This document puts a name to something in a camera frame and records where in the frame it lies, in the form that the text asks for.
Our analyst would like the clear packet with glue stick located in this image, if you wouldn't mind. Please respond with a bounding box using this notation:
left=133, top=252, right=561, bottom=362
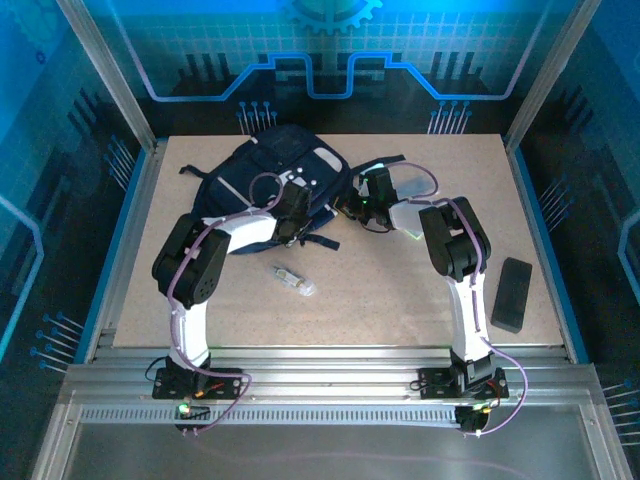
left=269, top=264, right=319, bottom=297

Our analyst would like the clear bag with black clips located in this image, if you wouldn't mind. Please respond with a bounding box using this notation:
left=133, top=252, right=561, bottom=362
left=394, top=167, right=441, bottom=199

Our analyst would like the navy blue backpack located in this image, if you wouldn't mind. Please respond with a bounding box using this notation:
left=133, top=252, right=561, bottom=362
left=179, top=124, right=405, bottom=251

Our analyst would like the black pencil case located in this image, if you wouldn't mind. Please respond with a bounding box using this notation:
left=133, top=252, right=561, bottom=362
left=491, top=257, right=534, bottom=334

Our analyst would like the black connector board with LED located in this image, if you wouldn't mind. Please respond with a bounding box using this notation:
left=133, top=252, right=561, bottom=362
left=173, top=402, right=212, bottom=434
left=455, top=403, right=497, bottom=436

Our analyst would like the grey metal tray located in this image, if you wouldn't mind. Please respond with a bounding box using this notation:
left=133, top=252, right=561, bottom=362
left=29, top=399, right=634, bottom=480

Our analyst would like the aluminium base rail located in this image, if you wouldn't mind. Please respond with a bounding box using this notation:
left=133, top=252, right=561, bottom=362
left=59, top=344, right=601, bottom=409

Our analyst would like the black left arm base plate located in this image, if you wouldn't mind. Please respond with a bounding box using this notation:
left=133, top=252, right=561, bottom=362
left=152, top=367, right=244, bottom=400

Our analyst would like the aluminium side rail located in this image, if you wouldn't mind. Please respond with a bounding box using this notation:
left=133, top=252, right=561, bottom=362
left=84, top=139, right=169, bottom=364
left=503, top=139, right=576, bottom=364

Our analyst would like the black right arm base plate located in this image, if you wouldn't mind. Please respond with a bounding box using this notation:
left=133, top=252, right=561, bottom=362
left=418, top=367, right=510, bottom=400

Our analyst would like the slotted grey cable duct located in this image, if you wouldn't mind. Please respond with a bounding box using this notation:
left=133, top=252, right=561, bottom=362
left=79, top=405, right=461, bottom=427

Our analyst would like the aluminium frame post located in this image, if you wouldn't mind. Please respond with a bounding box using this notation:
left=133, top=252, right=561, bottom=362
left=503, top=0, right=604, bottom=154
left=54, top=0, right=160, bottom=154

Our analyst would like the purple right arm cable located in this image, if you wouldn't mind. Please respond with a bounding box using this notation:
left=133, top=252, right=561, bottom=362
left=362, top=160, right=530, bottom=439

